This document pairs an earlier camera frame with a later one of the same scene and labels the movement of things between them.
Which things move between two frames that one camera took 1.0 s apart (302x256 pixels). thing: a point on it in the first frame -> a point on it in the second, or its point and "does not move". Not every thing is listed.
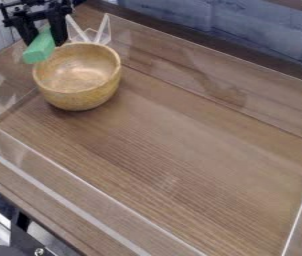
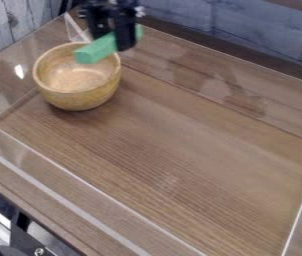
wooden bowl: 78,75 does not move
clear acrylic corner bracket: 90,35 does not move
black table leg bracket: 23,243 does not move
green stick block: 41,47 -> 102,47
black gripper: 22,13 -> 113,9
